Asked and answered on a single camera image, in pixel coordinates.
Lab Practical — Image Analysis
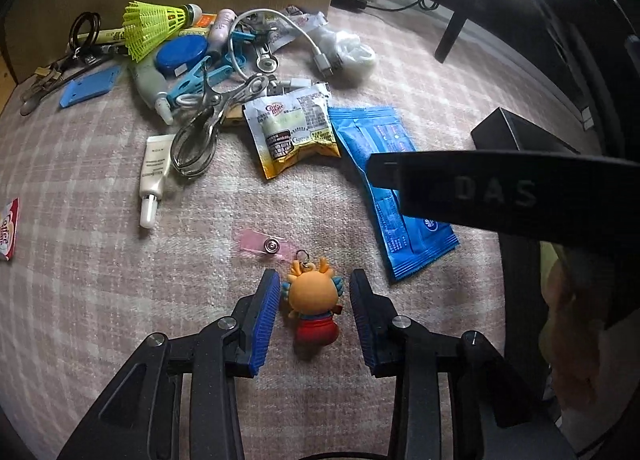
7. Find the white cosmetic tube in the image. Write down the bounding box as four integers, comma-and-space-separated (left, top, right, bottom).
139, 134, 176, 230

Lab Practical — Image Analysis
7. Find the colourful tube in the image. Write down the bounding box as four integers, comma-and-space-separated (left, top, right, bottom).
177, 12, 218, 37

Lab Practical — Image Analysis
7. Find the yellow creamer sachet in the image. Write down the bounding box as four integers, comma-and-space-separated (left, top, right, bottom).
243, 92, 311, 180
290, 83, 342, 161

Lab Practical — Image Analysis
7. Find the black floor cable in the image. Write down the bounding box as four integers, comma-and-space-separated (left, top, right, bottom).
390, 0, 446, 13

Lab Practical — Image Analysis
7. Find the blue round case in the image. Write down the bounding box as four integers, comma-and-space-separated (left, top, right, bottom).
156, 35, 209, 76

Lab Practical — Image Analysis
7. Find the yellow shuttlecock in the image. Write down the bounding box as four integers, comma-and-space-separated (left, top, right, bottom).
123, 0, 202, 62

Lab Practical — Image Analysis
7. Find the clear wrapper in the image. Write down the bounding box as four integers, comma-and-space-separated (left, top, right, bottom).
270, 5, 328, 46

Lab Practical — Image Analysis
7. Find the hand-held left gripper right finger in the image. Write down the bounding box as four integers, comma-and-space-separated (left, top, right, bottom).
349, 269, 581, 460

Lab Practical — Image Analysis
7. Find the black hair tie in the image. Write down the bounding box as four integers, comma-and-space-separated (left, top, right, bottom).
67, 11, 102, 58

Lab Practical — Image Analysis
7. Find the blue clothespin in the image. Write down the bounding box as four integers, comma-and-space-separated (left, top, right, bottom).
165, 56, 213, 111

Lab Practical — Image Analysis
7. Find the marker pen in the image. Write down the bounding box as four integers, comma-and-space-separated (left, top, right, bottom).
92, 26, 128, 46

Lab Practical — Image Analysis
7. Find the orange dragon keychain toy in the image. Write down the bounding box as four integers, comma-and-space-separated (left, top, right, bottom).
282, 250, 346, 347

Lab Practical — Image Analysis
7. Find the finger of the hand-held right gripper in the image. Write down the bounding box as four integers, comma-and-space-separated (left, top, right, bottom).
366, 152, 403, 191

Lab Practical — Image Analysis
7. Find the light blue clip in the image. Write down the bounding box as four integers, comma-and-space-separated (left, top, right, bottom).
207, 52, 247, 86

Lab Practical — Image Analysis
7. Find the plaid blanket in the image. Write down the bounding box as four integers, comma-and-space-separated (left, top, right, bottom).
0, 5, 616, 460

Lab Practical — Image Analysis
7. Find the blue wet wipes packet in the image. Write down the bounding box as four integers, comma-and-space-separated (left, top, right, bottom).
327, 105, 461, 283

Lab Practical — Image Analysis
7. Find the pink badge clip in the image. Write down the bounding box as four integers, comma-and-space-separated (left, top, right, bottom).
239, 228, 297, 261

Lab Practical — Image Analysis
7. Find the white plastic bag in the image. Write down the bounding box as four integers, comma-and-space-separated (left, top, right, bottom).
312, 25, 377, 83

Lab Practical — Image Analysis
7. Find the black table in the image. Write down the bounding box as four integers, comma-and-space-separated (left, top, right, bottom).
434, 0, 601, 63

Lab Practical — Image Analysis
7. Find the metal clamp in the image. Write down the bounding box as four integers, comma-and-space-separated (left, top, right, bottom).
170, 75, 268, 180

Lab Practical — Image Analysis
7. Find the black storage box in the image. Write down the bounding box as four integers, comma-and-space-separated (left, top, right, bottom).
470, 107, 581, 156

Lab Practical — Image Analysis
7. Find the small blue packet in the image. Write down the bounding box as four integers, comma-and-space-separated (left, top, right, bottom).
59, 62, 124, 108

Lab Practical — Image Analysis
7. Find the metal clip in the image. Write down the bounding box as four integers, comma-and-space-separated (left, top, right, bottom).
252, 37, 281, 73

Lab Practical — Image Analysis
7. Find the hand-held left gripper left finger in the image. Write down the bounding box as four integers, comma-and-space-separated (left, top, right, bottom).
57, 269, 281, 460

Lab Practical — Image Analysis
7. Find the red coffee sachet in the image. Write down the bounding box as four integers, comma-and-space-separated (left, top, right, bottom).
0, 197, 21, 262

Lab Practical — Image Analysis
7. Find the pale cosmetic tube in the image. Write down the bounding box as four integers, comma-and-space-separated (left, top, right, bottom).
207, 9, 236, 57

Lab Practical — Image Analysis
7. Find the wooden headboard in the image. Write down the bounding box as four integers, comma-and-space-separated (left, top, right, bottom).
0, 47, 23, 111

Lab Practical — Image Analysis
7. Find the grey plastic bottle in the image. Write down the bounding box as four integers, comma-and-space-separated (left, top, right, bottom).
131, 60, 173, 125

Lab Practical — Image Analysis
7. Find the person's right hand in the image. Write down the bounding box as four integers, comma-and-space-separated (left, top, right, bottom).
542, 245, 616, 408

